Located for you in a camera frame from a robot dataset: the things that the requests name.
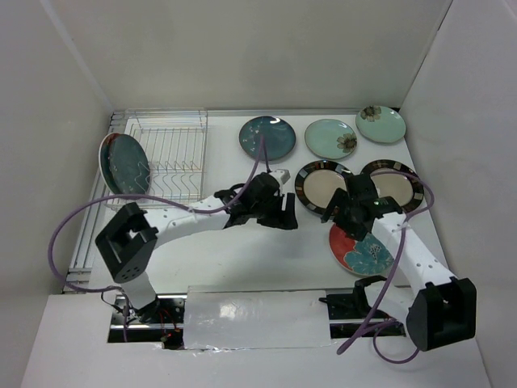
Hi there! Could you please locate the chrome wire dish rack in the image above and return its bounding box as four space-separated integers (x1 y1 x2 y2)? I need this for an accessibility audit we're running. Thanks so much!
108 109 208 205

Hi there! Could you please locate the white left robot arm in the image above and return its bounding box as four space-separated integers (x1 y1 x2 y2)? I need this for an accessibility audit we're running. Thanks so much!
95 169 298 323

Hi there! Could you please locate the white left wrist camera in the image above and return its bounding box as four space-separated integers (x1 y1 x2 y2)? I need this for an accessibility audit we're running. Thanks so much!
269 169 291 185

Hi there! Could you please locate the white taped cover panel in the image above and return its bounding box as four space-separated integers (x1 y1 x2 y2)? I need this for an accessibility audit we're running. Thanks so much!
183 290 331 350

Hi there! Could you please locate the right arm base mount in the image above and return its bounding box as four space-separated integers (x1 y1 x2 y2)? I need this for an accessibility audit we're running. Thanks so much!
318 289 406 340

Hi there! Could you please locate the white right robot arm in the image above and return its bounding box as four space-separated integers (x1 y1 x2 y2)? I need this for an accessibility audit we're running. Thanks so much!
322 174 477 353

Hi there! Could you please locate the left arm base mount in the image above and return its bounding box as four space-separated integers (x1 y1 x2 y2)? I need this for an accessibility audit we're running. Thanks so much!
102 293 187 351

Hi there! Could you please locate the light green flower plate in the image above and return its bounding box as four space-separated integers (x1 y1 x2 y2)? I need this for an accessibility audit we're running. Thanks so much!
305 119 358 160
355 105 406 144

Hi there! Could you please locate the red teal flower plate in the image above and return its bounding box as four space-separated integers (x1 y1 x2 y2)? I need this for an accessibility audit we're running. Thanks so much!
99 133 120 162
329 225 394 276

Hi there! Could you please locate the dark blue plate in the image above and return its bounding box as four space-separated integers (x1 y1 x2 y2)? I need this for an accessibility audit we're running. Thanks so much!
238 116 296 161
99 133 150 195

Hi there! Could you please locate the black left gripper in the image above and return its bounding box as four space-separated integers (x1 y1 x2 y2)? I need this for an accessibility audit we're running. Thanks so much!
251 191 299 230

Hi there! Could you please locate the brown rimmed cream plate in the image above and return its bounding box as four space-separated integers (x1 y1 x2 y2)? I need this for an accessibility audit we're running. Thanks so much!
294 160 352 216
361 159 424 213

